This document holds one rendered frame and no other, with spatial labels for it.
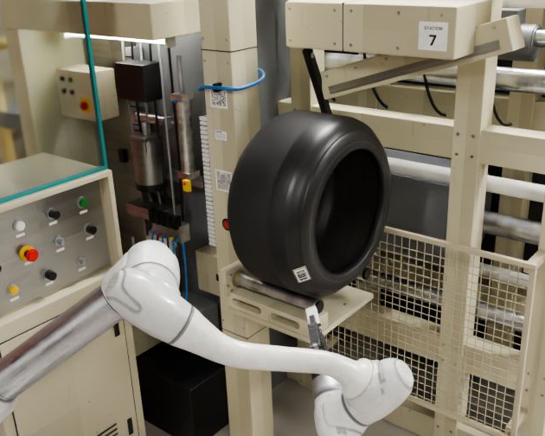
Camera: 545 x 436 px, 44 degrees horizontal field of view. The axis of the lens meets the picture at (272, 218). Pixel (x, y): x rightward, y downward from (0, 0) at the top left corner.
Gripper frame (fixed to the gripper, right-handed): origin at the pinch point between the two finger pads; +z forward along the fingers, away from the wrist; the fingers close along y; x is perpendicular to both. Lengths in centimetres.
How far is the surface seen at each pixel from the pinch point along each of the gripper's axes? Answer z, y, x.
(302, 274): 15.3, -1.3, -0.1
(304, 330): 12.7, 21.0, -7.4
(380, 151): 50, -5, 34
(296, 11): 89, -41, 24
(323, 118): 49, -26, 21
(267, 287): 29.0, 14.9, -15.2
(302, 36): 84, -34, 23
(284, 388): 59, 123, -43
